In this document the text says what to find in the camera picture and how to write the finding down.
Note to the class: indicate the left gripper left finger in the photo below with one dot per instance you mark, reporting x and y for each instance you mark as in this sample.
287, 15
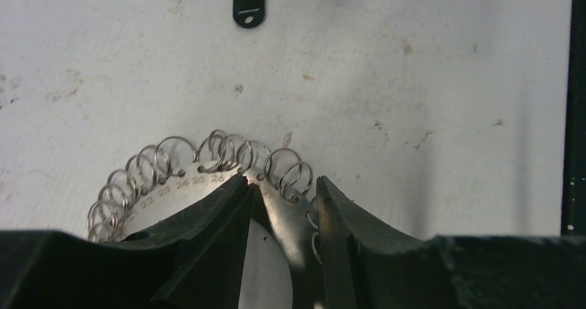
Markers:
137, 270

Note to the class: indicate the black tagged key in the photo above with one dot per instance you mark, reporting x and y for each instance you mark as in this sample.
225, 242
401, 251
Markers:
249, 14

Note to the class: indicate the metal key organizer disc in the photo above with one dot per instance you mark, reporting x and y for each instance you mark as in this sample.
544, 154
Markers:
281, 268

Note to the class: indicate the aluminium frame rail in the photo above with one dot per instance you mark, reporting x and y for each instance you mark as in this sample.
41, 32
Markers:
573, 199

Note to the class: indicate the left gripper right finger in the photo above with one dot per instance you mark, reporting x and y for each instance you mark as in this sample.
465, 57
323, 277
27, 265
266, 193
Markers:
369, 264

